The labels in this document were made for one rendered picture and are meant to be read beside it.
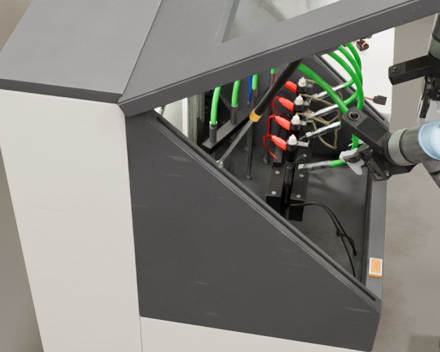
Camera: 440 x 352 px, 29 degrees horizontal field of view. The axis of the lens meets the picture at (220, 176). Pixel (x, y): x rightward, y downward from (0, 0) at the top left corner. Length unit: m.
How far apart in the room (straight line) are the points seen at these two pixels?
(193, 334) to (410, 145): 0.80
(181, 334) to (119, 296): 0.19
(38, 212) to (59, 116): 0.31
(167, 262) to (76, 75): 0.52
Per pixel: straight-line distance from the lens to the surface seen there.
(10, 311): 3.23
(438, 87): 1.94
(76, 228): 1.95
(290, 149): 2.10
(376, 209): 2.22
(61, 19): 1.86
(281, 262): 1.89
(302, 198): 2.17
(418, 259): 3.42
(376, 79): 2.60
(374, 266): 2.07
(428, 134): 1.65
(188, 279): 1.99
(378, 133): 1.79
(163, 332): 2.18
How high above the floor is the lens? 2.51
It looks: 44 degrees down
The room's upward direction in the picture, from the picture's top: 2 degrees clockwise
